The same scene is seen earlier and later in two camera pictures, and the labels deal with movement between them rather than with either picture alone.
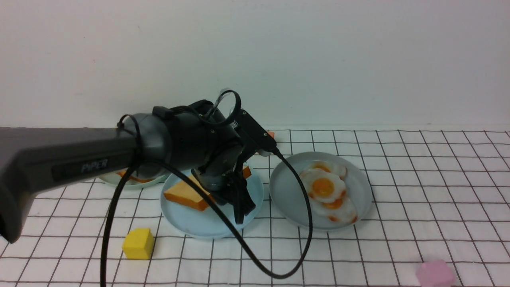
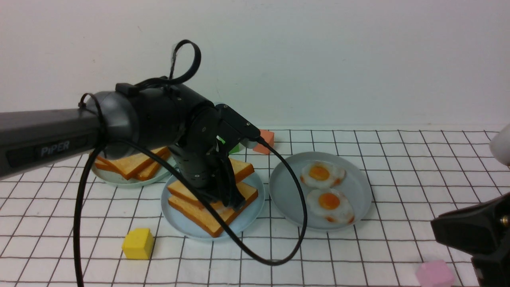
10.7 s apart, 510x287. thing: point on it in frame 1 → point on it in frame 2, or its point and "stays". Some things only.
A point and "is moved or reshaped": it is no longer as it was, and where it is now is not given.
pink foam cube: [435, 273] stays
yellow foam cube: [138, 244] stays
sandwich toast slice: [185, 192] is moved or reshaped
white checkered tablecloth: [439, 216] stays
